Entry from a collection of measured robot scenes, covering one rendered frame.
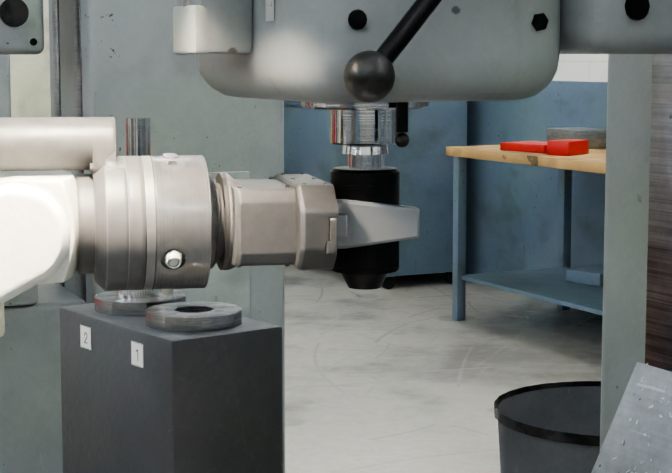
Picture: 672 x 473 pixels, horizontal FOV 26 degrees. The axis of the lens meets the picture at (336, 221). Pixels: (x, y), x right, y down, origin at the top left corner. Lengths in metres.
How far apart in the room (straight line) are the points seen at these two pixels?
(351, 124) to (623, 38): 0.18
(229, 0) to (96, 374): 0.59
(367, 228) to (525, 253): 7.30
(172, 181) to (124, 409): 0.48
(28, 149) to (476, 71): 0.29
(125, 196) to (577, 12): 0.31
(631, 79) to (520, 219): 6.94
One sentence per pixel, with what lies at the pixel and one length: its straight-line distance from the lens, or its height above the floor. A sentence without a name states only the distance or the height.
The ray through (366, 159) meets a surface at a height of 1.27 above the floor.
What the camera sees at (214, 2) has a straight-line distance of 0.91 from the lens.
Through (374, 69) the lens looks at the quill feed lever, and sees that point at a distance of 0.83.
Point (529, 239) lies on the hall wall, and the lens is 8.21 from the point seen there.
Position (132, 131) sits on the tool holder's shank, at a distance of 1.42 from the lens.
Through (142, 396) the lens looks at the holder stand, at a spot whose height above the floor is 1.03.
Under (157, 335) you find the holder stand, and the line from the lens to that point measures 1.31.
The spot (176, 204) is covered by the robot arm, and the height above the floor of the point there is 1.25.
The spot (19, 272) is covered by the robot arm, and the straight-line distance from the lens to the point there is 0.91.
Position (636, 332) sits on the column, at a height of 1.09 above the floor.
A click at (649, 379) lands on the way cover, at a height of 1.05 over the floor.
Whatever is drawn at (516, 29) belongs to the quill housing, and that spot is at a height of 1.36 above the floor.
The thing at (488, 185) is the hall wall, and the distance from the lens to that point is 8.53.
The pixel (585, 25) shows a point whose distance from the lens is 0.95.
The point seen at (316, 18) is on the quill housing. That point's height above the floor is 1.36.
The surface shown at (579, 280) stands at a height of 0.25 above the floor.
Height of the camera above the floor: 1.34
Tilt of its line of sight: 7 degrees down
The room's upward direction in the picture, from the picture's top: straight up
